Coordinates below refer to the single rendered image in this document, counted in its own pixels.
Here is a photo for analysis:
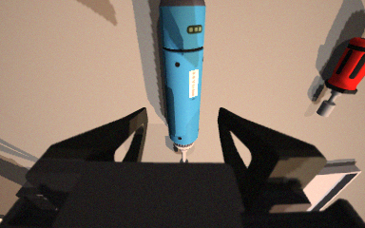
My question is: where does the red-handled nut driver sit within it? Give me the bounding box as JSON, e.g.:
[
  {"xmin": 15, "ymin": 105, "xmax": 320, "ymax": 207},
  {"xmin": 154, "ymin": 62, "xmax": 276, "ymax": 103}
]
[{"xmin": 317, "ymin": 37, "xmax": 365, "ymax": 117}]

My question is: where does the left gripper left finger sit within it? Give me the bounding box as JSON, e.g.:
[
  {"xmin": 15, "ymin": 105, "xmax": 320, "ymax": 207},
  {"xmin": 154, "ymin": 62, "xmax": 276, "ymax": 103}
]
[{"xmin": 40, "ymin": 107, "xmax": 148, "ymax": 162}]

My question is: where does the beige rectangular tray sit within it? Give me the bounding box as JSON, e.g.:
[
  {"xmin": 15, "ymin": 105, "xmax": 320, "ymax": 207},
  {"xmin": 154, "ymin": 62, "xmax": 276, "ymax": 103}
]
[{"xmin": 303, "ymin": 165, "xmax": 361, "ymax": 211}]

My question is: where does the blue nut driver barrel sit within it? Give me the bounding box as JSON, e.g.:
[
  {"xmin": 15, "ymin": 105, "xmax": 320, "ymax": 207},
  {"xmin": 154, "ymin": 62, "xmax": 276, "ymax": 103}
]
[{"xmin": 159, "ymin": 0, "xmax": 206, "ymax": 162}]

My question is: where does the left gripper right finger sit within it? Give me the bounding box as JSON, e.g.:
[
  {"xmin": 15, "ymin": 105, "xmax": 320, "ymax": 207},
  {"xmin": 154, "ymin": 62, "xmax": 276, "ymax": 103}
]
[{"xmin": 218, "ymin": 107, "xmax": 327, "ymax": 214}]

